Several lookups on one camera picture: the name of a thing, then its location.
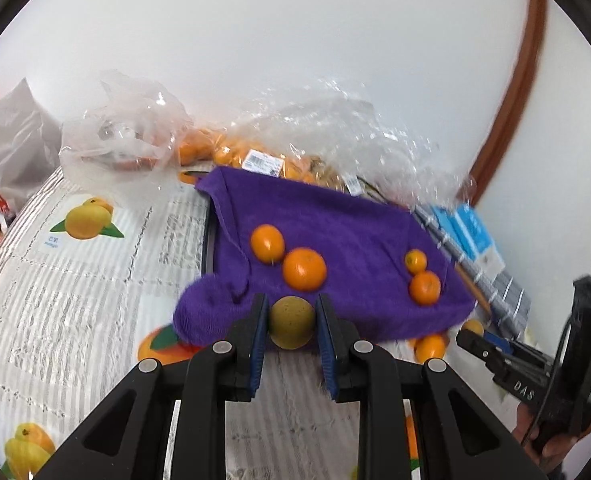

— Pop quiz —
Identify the brown wooden door frame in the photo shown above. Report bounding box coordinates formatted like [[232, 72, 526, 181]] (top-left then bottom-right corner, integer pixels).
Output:
[[458, 0, 548, 206]]

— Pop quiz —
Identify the white plastic bag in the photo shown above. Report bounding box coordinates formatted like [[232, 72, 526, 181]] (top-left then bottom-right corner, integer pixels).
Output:
[[0, 80, 62, 212]]

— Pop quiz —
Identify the blue tissue box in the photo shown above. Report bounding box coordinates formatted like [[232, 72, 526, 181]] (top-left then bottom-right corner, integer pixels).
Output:
[[451, 204, 506, 280]]

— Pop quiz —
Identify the small orange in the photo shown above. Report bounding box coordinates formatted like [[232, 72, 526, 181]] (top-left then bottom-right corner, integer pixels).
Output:
[[414, 334, 448, 364], [404, 248, 428, 275]]

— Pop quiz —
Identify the green round fruit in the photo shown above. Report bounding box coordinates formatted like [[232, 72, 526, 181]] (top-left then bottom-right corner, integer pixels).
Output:
[[268, 296, 315, 350], [461, 318, 484, 337]]

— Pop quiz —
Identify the person's right hand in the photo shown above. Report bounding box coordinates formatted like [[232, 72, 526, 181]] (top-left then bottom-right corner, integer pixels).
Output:
[[511, 403, 577, 479]]

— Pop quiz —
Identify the clear plastic bag of oranges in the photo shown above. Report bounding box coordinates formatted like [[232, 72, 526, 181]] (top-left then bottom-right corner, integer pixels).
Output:
[[178, 79, 475, 209]]

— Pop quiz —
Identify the large tangerine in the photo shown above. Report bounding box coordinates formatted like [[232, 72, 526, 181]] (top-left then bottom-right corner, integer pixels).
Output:
[[409, 271, 442, 307]]

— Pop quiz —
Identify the grey checked folded cloth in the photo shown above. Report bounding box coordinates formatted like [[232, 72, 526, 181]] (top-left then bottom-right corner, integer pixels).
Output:
[[411, 205, 532, 338]]

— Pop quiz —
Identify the purple towel on tray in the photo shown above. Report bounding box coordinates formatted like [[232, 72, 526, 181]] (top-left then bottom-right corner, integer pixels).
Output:
[[173, 167, 474, 346]]

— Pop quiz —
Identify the clear plastic bag left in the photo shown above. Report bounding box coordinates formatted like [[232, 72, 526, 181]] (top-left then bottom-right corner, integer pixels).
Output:
[[60, 70, 193, 190]]

